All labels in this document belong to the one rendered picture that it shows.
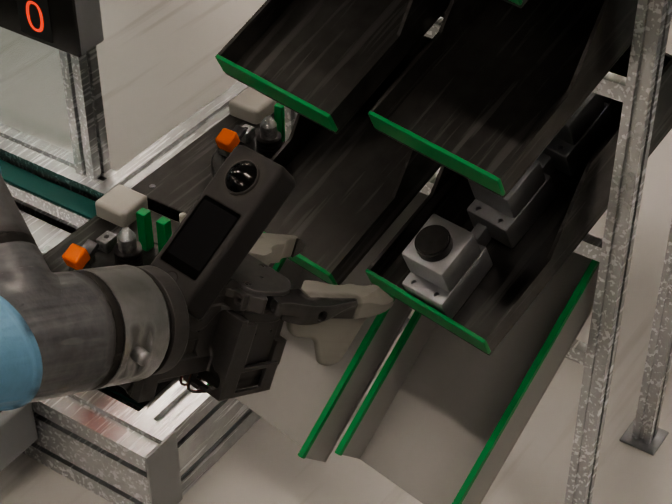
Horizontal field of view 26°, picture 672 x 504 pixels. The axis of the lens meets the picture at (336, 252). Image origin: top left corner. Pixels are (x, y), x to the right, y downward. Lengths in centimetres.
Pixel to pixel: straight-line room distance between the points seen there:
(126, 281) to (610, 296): 50
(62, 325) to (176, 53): 138
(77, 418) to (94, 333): 61
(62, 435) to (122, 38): 90
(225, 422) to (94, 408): 14
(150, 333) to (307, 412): 50
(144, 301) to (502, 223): 41
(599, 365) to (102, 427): 49
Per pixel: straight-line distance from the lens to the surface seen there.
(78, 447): 150
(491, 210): 122
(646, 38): 112
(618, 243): 122
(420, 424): 135
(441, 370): 135
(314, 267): 124
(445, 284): 118
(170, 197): 173
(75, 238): 168
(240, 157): 97
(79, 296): 87
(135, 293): 90
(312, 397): 139
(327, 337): 103
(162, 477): 147
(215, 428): 152
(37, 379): 85
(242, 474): 154
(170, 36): 225
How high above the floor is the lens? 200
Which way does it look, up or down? 39 degrees down
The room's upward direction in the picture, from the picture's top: straight up
